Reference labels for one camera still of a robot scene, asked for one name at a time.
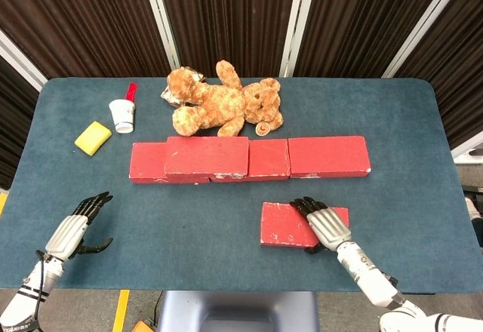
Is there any right white-black robot hand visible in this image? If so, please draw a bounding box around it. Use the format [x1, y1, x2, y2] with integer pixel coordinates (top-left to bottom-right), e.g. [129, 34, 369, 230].
[289, 196, 352, 254]

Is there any left white-black robot hand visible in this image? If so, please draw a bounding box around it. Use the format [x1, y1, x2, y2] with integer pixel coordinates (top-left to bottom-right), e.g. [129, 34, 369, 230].
[44, 191, 114, 260]

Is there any red brick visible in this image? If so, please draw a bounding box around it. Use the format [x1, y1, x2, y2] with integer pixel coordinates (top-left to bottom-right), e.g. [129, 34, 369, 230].
[259, 201, 350, 251]
[128, 142, 211, 185]
[164, 135, 250, 184]
[288, 134, 372, 180]
[210, 139, 292, 183]

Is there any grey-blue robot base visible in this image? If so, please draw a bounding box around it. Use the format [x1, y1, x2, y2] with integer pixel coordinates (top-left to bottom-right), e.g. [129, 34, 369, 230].
[156, 290, 321, 332]

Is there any yellow floor tape strip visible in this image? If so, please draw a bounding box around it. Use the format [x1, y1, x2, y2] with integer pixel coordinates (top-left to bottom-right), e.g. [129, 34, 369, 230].
[112, 289, 131, 332]

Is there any yellow sponge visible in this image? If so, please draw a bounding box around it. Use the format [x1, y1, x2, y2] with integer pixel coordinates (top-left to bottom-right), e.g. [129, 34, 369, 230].
[74, 120, 113, 157]

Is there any blue felt table cover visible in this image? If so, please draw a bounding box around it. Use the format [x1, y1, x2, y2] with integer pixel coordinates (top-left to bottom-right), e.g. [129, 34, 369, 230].
[0, 77, 473, 295]

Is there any orange floor object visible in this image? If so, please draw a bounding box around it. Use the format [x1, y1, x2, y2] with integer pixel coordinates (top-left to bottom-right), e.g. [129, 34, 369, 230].
[131, 319, 159, 332]

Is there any white paper cup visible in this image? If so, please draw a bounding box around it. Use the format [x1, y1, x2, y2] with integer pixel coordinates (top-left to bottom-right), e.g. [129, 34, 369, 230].
[108, 99, 137, 134]

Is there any brown plush teddy bear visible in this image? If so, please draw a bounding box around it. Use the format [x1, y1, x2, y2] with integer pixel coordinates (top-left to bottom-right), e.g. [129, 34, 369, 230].
[167, 60, 285, 138]

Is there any crumpled golden foil wrapper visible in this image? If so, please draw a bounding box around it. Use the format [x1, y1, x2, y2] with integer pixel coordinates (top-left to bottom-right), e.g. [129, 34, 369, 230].
[160, 66, 207, 109]

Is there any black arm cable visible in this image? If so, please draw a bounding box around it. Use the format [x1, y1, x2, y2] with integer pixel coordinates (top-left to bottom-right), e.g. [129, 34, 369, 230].
[32, 249, 49, 332]

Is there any white partition post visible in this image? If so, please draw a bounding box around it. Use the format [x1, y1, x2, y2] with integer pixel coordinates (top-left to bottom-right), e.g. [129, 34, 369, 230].
[0, 29, 48, 91]
[278, 0, 321, 78]
[139, 0, 182, 78]
[380, 0, 472, 79]

